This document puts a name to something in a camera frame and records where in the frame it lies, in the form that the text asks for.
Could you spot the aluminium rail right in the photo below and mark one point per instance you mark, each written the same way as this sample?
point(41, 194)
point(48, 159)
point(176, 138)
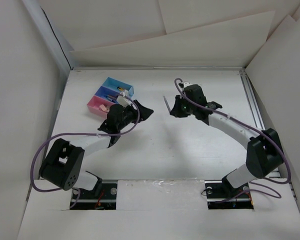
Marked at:
point(254, 108)

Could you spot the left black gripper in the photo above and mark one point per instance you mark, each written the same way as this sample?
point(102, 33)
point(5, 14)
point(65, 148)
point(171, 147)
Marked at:
point(145, 113)

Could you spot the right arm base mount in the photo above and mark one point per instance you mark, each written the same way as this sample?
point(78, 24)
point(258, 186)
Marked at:
point(218, 199)

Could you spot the orange highlighter pen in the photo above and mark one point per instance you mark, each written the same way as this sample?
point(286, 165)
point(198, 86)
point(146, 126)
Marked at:
point(112, 97)

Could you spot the yellow utility knife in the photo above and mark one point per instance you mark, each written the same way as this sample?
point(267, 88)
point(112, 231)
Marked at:
point(121, 89)

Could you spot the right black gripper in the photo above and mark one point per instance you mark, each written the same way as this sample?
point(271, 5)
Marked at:
point(176, 111)

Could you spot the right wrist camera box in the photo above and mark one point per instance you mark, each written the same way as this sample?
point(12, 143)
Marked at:
point(186, 84)

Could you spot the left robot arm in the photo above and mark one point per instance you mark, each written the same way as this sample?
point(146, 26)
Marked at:
point(62, 164)

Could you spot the light blue drawer box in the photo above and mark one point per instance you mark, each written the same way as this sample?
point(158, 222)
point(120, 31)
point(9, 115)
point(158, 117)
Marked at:
point(112, 83)

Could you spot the pink drawer box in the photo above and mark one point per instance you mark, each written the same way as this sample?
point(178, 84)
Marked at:
point(95, 102)

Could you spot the dark blue drawer box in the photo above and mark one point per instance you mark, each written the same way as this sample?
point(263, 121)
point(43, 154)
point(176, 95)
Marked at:
point(103, 91)

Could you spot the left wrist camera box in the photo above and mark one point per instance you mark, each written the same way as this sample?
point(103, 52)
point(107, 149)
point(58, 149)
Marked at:
point(122, 98)

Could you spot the teal blue pen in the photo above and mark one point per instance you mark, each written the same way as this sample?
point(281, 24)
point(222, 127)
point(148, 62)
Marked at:
point(110, 99)

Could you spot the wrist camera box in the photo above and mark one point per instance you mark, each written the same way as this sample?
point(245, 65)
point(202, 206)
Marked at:
point(186, 84)
point(122, 98)

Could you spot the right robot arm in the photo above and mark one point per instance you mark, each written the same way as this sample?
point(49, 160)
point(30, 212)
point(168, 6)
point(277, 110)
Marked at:
point(263, 147)

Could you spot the grey purple highlighter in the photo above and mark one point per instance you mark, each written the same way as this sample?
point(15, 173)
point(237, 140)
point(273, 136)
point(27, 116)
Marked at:
point(167, 104)

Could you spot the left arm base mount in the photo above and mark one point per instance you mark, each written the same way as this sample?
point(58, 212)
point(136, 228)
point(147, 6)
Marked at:
point(106, 200)

